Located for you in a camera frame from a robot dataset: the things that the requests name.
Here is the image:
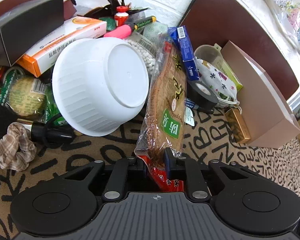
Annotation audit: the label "white plastic bowl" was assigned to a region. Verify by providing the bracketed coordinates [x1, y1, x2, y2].
[52, 37, 149, 137]

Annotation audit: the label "black feather decoration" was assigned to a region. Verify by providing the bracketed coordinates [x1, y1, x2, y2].
[70, 0, 149, 19]

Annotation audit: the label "white beads bag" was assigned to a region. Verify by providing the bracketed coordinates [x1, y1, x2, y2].
[124, 22, 168, 76]

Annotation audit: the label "pink highlighter pen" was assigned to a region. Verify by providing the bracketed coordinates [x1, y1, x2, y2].
[104, 16, 157, 39]

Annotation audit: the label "orange white medicine box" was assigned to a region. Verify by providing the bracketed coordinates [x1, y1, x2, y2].
[17, 16, 107, 77]

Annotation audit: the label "green small box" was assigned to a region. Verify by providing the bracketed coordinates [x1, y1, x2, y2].
[213, 43, 244, 92]

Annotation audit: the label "small red bottle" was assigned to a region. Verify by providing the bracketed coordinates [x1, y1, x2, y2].
[114, 5, 129, 27]

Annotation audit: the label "pink cardboard box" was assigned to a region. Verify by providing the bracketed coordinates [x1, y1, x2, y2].
[221, 41, 300, 148]

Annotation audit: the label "large black tape roll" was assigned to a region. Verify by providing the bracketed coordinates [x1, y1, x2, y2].
[186, 80, 218, 110]

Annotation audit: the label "dark grey box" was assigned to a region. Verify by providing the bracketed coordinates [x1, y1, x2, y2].
[0, 0, 64, 67]

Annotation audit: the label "clear measuring cup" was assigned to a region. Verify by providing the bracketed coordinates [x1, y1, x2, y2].
[194, 43, 223, 64]

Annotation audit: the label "green packaged snack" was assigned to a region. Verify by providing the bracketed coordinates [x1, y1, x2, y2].
[0, 67, 60, 123]

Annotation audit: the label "packaged insole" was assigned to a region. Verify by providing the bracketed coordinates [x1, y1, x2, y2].
[134, 34, 187, 192]

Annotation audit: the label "gold bar box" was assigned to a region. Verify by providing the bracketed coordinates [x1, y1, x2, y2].
[225, 108, 251, 144]

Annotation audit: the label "plaid scrunchie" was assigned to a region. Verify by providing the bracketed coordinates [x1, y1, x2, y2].
[0, 122, 37, 172]

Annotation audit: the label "white floral cloth pouch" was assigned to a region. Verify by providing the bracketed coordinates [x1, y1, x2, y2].
[195, 57, 240, 108]

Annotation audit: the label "black makeup brush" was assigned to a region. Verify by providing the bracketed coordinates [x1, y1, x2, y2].
[0, 105, 76, 148]

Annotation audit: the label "blue small box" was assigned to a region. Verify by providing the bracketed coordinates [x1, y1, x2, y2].
[168, 25, 199, 81]

